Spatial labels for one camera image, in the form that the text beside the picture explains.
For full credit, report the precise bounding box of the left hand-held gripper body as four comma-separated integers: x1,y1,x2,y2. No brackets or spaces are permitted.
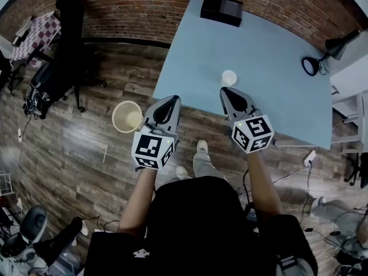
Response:
131,116,179,171

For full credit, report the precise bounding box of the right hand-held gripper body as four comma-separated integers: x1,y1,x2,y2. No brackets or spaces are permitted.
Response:
225,105,275,154

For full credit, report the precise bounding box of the white paper cup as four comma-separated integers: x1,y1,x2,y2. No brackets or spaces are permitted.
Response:
221,70,238,87

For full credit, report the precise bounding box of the beige mesh trash bin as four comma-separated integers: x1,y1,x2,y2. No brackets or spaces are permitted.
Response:
112,100,144,134

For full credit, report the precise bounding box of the person's right forearm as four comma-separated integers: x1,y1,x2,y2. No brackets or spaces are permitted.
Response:
246,151,283,221

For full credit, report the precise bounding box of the person's left forearm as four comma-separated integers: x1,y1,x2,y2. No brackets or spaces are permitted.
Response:
118,165,158,237

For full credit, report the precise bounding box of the person's grey trouser leg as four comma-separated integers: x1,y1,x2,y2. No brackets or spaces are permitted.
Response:
191,150,228,181

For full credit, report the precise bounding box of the black box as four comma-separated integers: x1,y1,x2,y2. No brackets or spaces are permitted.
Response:
200,0,243,28

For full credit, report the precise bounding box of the person's black shirt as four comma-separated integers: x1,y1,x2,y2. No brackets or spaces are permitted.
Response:
83,175,319,276

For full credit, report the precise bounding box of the black office chair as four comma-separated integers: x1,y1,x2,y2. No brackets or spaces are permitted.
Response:
27,0,108,120

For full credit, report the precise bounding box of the white metal shelf rack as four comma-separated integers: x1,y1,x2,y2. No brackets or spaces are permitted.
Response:
332,91,368,154

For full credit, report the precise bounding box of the black swivel chair base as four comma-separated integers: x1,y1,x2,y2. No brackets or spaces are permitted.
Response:
344,152,368,189

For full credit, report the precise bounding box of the checkered table cloth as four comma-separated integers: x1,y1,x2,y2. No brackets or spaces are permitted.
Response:
9,11,62,68

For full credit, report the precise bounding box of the grey office chair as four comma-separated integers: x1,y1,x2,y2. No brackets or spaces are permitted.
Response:
0,205,48,276

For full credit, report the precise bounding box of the black cable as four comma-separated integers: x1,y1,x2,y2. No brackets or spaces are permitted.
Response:
242,167,254,210

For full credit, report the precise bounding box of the black ring lamp base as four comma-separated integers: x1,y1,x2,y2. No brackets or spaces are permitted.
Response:
301,56,320,77

